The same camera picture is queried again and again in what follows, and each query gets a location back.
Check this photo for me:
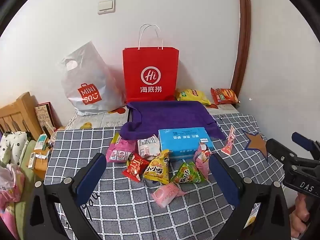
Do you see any pink stick snack packet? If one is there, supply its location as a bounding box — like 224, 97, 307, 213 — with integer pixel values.
220, 124, 237, 155

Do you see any pink pastry packet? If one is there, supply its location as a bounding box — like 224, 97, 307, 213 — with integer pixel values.
151, 182, 187, 208

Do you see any white light switch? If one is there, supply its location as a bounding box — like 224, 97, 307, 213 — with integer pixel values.
97, 0, 116, 15

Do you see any green cushion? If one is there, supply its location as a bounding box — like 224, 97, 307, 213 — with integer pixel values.
14, 140, 38, 240

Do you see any white remote control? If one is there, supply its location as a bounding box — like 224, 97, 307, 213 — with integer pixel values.
27, 152, 37, 168

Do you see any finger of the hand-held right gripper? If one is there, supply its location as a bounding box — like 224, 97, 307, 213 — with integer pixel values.
292, 132, 320, 159
266, 138, 304, 170

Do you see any patterned box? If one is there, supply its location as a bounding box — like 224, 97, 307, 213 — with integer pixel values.
34, 102, 59, 130

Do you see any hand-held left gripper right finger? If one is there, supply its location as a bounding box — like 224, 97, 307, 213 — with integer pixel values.
209, 154, 293, 240

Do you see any white plastic bag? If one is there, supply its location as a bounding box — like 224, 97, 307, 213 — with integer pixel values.
59, 41, 127, 116

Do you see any red chips bag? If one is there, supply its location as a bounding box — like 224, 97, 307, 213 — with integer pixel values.
210, 87, 239, 105

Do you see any purple towel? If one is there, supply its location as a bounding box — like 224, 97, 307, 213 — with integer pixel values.
120, 101, 227, 140

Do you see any yellow triangular snack packet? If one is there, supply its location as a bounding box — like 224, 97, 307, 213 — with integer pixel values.
143, 149, 170, 184

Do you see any blue tissue pack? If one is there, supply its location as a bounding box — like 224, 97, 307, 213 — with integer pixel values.
158, 127, 214, 160

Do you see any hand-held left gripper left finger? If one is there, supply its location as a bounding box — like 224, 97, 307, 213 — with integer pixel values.
24, 152, 108, 240

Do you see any grey checkered blanket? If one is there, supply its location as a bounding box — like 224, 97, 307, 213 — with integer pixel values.
44, 112, 285, 240

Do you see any red paper bag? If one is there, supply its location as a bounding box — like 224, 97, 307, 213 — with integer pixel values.
122, 24, 180, 102

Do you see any green triangular snack packet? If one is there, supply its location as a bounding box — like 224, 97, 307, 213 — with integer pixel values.
169, 161, 206, 184

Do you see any white and red snack packet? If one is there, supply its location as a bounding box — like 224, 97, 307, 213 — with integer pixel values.
137, 135, 160, 160

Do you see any person's right hand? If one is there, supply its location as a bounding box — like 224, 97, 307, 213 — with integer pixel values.
289, 195, 311, 240

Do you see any wooden headboard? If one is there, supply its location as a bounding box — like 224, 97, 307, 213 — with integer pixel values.
0, 92, 43, 140

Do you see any yellow chips bag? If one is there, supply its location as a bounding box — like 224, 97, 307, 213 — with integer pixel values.
175, 89, 212, 105

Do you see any pale pink fruit snack packet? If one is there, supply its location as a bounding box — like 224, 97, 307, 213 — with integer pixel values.
193, 142, 213, 180

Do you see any wooden door frame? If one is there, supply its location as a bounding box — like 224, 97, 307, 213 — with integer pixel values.
230, 0, 252, 100

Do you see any wooden nightstand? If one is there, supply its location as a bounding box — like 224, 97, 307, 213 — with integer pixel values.
32, 150, 50, 178

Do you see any white flowered pillow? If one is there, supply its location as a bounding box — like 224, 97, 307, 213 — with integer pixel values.
0, 131, 32, 165

